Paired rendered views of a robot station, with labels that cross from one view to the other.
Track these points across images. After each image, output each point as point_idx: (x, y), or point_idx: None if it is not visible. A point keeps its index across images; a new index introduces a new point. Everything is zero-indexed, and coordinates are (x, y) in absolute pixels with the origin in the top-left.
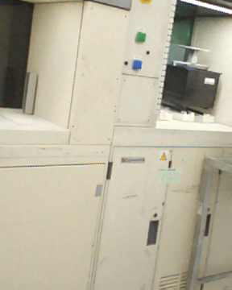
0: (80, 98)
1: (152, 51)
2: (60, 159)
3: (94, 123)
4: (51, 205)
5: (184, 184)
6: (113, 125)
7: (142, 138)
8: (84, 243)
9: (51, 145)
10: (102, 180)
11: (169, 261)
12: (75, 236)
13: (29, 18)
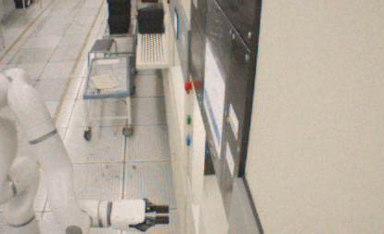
0: (184, 140)
1: (192, 136)
2: (183, 169)
3: (185, 162)
4: (182, 190)
5: None
6: (186, 174)
7: (189, 201)
8: (184, 229)
9: (183, 158)
10: (185, 204)
11: None
12: (183, 219)
13: None
